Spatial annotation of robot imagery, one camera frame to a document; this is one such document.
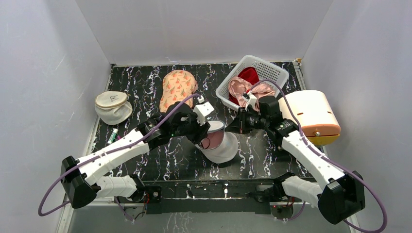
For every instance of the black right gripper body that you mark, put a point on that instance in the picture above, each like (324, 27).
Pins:
(240, 121)

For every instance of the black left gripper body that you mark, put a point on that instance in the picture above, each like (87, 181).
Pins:
(193, 129)

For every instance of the pink bra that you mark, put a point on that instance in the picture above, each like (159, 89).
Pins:
(213, 140)

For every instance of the white mesh laundry bag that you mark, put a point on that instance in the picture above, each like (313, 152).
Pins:
(227, 150)

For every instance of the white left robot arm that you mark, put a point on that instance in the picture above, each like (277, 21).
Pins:
(85, 179)

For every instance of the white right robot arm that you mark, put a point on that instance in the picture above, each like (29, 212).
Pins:
(335, 193)

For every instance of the orange floral bra pad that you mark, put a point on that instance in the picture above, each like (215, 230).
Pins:
(177, 85)

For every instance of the beige-rimmed mesh laundry bag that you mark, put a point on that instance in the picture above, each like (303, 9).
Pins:
(113, 107)

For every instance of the white plastic basket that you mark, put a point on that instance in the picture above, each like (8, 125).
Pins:
(268, 73)

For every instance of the pink satin garment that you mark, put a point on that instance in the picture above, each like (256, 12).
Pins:
(260, 90)

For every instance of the red garment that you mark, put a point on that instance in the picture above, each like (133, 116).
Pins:
(246, 78)

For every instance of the white and orange toy washer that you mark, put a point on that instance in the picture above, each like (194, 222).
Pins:
(312, 110)

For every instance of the green and white tube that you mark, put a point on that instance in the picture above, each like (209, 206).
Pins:
(113, 136)

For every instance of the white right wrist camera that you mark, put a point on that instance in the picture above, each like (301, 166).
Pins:
(251, 100)

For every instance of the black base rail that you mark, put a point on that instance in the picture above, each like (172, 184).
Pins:
(210, 196)

